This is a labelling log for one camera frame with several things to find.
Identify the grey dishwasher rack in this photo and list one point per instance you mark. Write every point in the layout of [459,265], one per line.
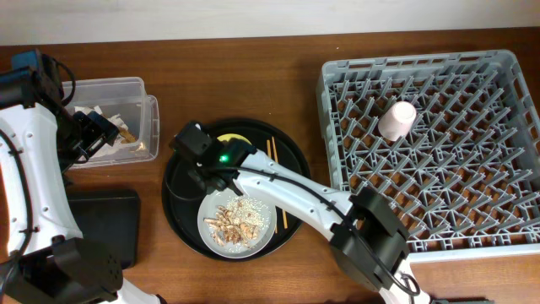
[465,179]

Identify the pink cup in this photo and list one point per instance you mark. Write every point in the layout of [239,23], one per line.
[397,121]

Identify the clear plastic waste bin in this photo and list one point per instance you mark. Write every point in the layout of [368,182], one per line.
[139,110]

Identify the yellow bowl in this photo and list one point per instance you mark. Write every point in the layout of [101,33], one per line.
[233,138]

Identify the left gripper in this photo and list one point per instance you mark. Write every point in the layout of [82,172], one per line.
[100,132]

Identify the white paper napkin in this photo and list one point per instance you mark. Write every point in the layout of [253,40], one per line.
[120,142]

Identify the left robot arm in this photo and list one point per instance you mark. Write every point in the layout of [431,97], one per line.
[49,260]

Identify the food scraps and rice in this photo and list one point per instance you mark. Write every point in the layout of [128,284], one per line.
[240,223]

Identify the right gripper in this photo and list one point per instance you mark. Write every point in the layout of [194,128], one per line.
[197,169]

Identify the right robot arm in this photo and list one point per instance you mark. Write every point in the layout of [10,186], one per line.
[367,240]

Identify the black rectangular tray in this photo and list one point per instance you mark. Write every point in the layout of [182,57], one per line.
[111,217]

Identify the gold snack wrapper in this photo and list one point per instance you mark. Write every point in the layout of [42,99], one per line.
[126,136]

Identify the grey plate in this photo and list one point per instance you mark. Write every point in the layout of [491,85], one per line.
[217,198]

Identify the round black serving tray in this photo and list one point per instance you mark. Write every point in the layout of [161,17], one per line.
[182,197]

